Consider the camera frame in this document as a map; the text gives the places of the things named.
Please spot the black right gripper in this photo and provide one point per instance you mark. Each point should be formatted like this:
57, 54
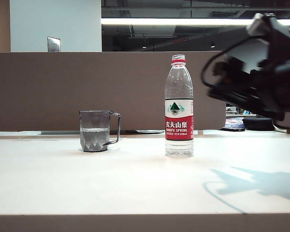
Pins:
263, 96

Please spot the clear water bottle red label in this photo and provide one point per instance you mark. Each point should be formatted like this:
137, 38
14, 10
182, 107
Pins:
178, 125

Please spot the clear grey plastic mug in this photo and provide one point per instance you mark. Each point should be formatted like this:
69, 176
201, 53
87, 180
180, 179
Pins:
93, 125

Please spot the blue patterned bag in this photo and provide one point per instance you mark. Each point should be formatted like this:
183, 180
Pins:
234, 124

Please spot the black round cushion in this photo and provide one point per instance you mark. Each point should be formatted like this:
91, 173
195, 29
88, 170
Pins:
256, 125

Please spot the long ceiling light strip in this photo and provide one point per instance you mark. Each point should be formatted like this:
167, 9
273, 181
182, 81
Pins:
159, 21

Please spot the wide brown desk partition panel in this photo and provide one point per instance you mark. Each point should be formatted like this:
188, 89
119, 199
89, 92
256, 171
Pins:
50, 91

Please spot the metal wall switch plate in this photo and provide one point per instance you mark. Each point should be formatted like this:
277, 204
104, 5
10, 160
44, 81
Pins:
53, 44

